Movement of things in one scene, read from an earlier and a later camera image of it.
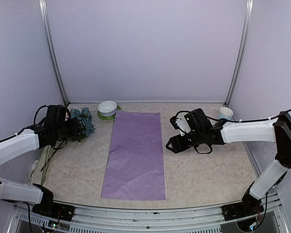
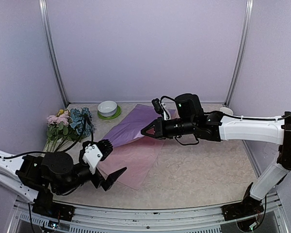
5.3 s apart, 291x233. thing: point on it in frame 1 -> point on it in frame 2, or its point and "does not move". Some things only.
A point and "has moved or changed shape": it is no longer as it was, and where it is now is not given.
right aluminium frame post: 242,49 does not move
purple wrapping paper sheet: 135,169 has moved or changed shape
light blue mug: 225,113 does not move
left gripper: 74,127 -> 108,183
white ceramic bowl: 106,108 does not move
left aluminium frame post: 42,7 does not move
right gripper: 176,142 -> 159,132
